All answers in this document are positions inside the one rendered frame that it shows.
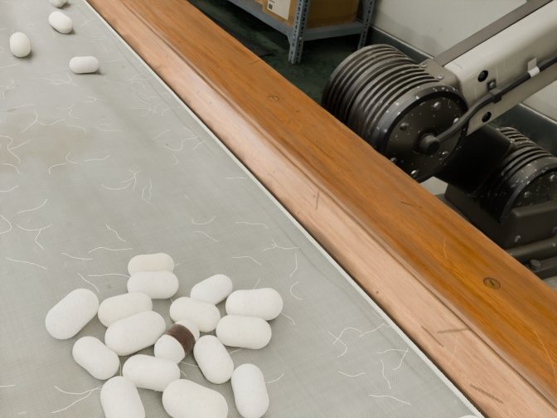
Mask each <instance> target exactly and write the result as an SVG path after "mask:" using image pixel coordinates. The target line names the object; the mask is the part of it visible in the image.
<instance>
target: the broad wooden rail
mask: <svg viewBox="0 0 557 418"><path fill-rule="evenodd" d="M85 1H86V2H87V3H88V4H89V5H90V6H91V7H92V8H93V9H94V10H95V11H96V12H97V13H98V14H99V15H100V16H101V17H102V18H103V19H104V20H105V21H106V22H107V23H108V24H109V26H110V27H111V28H112V29H113V30H114V31H115V32H116V33H117V34H118V35H119V36H120V37H121V38H122V39H123V40H124V41H125V42H126V43H127V44H128V46H129V47H130V48H131V49H132V50H133V51H134V52H135V53H136V54H137V55H138V56H139V57H140V58H141V59H142V60H143V61H144V62H145V63H146V64H147V66H148V67H149V68H150V69H151V70H152V71H153V72H154V73H155V74H156V75H157V76H158V77H159V78H160V79H161V80H162V81H163V82H164V83H165V85H166V86H167V87H168V88H169V89H170V90H171V91H172V92H173V93H174V94H175V95H176V96H177V97H178V98H179V99H180V100H181V101H182V102H183V103H184V105H185V106H186V107H187V108H188V109H189V110H190V111H191V112H192V113H193V114H194V115H195V116H196V117H197V118H198V119H199V120H200V121H201V122H202V123H203V124H204V125H205V126H206V127H207V128H208V129H209V130H210V131H211V132H212V133H213V134H214V135H215V136H216V137H217V138H218V139H219V140H220V141H221V143H222V144H223V145H224V146H225V147H226V148H227V149H228V150H229V151H230V152H231V153H232V154H233V155H234V156H235V157H236V158H237V159H238V160H239V161H240V163H241V164H242V165H243V166H244V167H245V168H246V169H247V170H248V171H249V172H250V173H251V174H252V175H253V176H254V177H255V178H256V179H257V180H258V181H259V183H260V184H261V185H262V186H263V187H264V188H265V189H266V190H267V191H268V192H269V193H270V194H271V195H272V196H273V197H274V198H275V199H276V200H277V202H278V203H279V204H280V205H281V206H282V207H283V208H284V209H285V210H286V211H287V212H288V213H289V214H290V215H291V216H292V217H293V218H294V219H295V220H296V222H297V223H298V224H299V225H300V226H301V227H302V228H303V229H304V230H305V231H306V232H307V233H308V234H309V235H310V236H311V237H312V238H313V239H314V240H315V241H316V242H317V243H318V244H319V245H320V246H321V247H322V248H323V249H324V250H325V251H326V252H327V253H328V254H329V255H330V256H331V257H332V258H333V260H334V261H335V262H336V263H337V264H338V265H339V266H340V267H341V268H342V269H343V270H344V271H345V272H346V273H347V274H348V275H349V276H350V277H351V279H352V280H353V281H354V282H355V283H356V284H357V285H358V286H359V287H360V288H361V289H362V290H363V291H364V292H365V293H366V294H367V295H368V296H369V297H370V298H371V300H372V301H373V302H374V303H375V304H376V305H377V306H378V307H379V308H380V309H381V310H382V311H383V312H384V313H385V314H386V315H387V316H388V317H389V319H390V320H391V321H392V322H393V323H394V324H395V325H396V326H397V327H398V328H399V329H400V330H401V331H402V332H403V333H404V334H405V335H406V336H407V337H408V339H409V340H410V341H411V342H412V343H413V344H414V345H415V346H416V347H417V348H418V349H419V350H420V351H421V352H422V353H423V354H424V355H425V356H426V358H427V359H428V360H430V361H431V363H432V364H433V365H434V366H436V368H437V369H438V370H439V371H440V372H441V373H442V374H443V375H444V376H445V377H446V378H447V379H448V380H449V381H450V382H451V383H452V384H453V385H454V386H455V387H456V388H457V389H458V390H459V391H460V392H461V393H462V394H463V396H464V397H465V398H466V399H467V400H468V401H469V402H470V403H471V404H472V405H473V406H474V407H475V408H476V409H477V410H478V411H479V412H480V413H481V414H482V416H483V417H484V418H557V292H556V291H555V290H554V289H552V288H551V287H550V286H548V285H547V283H545V282H544V281H543V280H542V279H540V278H539V277H537V276H536V275H535V274H533V273H532V272H531V271H530V270H528V269H527V268H526V267H525V266H524V265H522V264H521V263H520V262H519V261H517V260H516V259H514V258H513V257H512V256H511V255H509V254H508V253H507V252H505V251H504V250H503V249H502V248H501V247H500V246H498V245H497V244H496V243H494V242H493V241H491V240H490V239H489V238H488V237H486V236H485V235H484V234H482V233H481V232H480V231H479V230H478V229H477V228H475V227H474V226H473V225H471V224H470V223H469V222H467V221H466V220H465V219H463V218H462V217H461V216H459V215H458V214H457V213H456V212H455V211H454V210H452V209H451V208H450V207H448V206H447V205H446V204H444V203H443V202H442V201H440V200H439V199H438V198H437V197H436V196H435V195H433V194H432V193H431V192H429V191H428V190H427V189H426V188H424V187H423V186H421V185H420V184H419V183H418V182H416V181H415V180H414V179H413V178H412V177H410V176H409V175H408V174H407V173H405V172H404V171H403V170H401V169H400V168H398V167H397V166H396V165H395V164H393V163H392V162H391V161H390V160H389V159H388V158H386V157H384V156H383V155H381V154H380V153H378V152H376V151H375V150H374V149H373V148H372V147H371V146H370V145H369V144H368V143H367V142H366V141H365V140H363V139H362V138H361V137H359V136H358V135H357V134H355V133H354V132H353V131H352V130H350V129H349V128H347V127H346V126H345V125H344V124H343V123H342V122H341V121H339V120H338V119H336V118H335V117H334V116H333V115H331V114H330V113H329V112H327V111H326V110H325V109H324V108H323V107H322V106H320V105H319V104H318V103H316V102H315V101H314V100H312V99H311V98H310V97H308V96H307V95H306V94H304V93H303V92H302V91H301V90H300V89H299V88H297V87H296V86H295V85H293V84H292V83H291V82H289V81H288V80H287V79H285V78H284V77H283V76H282V75H280V74H279V73H278V72H277V71H276V70H274V69H273V68H272V67H271V66H269V65H268V64H266V63H265V62H264V61H262V60H261V59H260V58H259V57H257V56H256V55H255V54H254V53H253V52H252V51H250V50H249V49H248V48H246V47H245V46H244V45H242V44H241V43H240V42H238V41H237V40H236V39H234V37H233V36H231V35H230V34H229V33H227V32H226V31H225V30H223V29H222V28H221V27H219V26H218V25H217V24H215V23H214V22H213V21H212V20H211V19H210V18H209V17H207V16H206V15H204V14H203V13H202V12H200V11H199V10H198V9H197V8H195V7H194V6H192V5H191V4H190V3H189V2H188V1H187V0H85Z"/></svg>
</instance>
